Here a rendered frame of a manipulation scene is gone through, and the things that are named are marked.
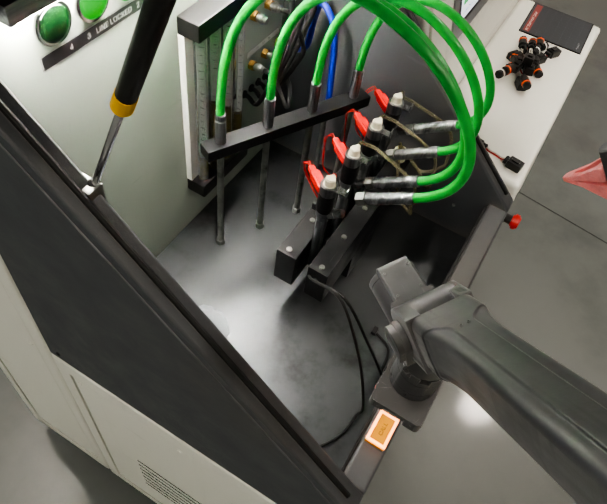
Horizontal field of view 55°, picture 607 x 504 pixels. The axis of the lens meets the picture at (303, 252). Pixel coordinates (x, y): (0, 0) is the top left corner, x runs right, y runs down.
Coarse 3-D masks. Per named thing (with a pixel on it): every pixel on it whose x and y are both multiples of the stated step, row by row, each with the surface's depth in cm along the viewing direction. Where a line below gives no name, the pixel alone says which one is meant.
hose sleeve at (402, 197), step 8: (368, 192) 86; (376, 192) 85; (384, 192) 84; (392, 192) 83; (400, 192) 82; (408, 192) 81; (368, 200) 85; (376, 200) 84; (384, 200) 83; (392, 200) 82; (400, 200) 82; (408, 200) 81
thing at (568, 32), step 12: (540, 12) 153; (552, 12) 154; (528, 24) 149; (540, 24) 150; (552, 24) 150; (564, 24) 151; (576, 24) 152; (588, 24) 152; (552, 36) 147; (564, 36) 148; (576, 36) 148; (564, 48) 145; (576, 48) 145
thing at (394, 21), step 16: (256, 0) 72; (352, 0) 65; (368, 0) 64; (240, 16) 75; (384, 16) 64; (400, 32) 64; (416, 32) 65; (224, 48) 80; (416, 48) 65; (224, 64) 82; (432, 64) 65; (224, 80) 85; (448, 80) 66; (224, 96) 87; (448, 96) 67; (224, 112) 90; (464, 112) 67; (464, 128) 68; (464, 144) 70; (464, 160) 72; (464, 176) 73; (432, 192) 78; (448, 192) 76
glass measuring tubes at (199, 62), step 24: (216, 0) 86; (240, 0) 88; (192, 24) 82; (216, 24) 85; (192, 48) 88; (216, 48) 90; (240, 48) 97; (192, 72) 91; (216, 72) 93; (240, 72) 100; (192, 96) 94; (240, 96) 105; (192, 120) 98; (240, 120) 109; (192, 144) 102; (192, 168) 106; (216, 168) 110
